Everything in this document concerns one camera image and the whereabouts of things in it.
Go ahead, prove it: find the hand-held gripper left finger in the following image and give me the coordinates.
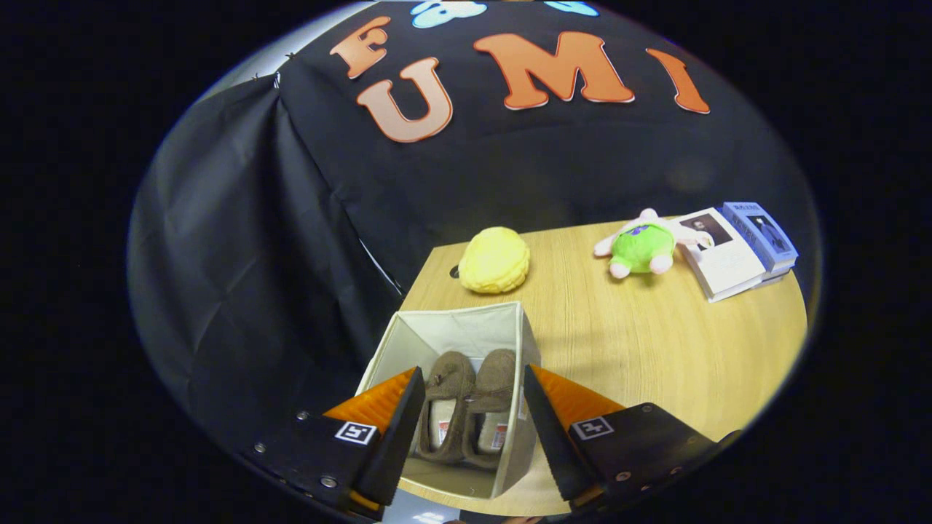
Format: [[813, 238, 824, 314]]
[[242, 367, 427, 521]]

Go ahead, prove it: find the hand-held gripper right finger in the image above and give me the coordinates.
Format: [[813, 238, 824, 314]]
[[522, 365, 719, 515]]

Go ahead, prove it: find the brown fuzzy slipper shoe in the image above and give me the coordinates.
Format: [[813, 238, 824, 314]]
[[415, 351, 478, 465], [462, 348, 518, 470]]

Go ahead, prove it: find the beige fabric storage box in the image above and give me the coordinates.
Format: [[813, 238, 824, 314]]
[[355, 301, 543, 501]]

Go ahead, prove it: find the yellow round plush toy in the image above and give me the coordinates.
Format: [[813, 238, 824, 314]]
[[458, 226, 531, 295]]

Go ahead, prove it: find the green and pink plush toy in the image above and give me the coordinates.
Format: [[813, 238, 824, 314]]
[[593, 208, 713, 279]]

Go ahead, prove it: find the white portrait cover book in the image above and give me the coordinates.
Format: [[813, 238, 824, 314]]
[[677, 207, 767, 303]]

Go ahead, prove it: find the blue cover book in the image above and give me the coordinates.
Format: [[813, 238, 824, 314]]
[[721, 202, 799, 274]]

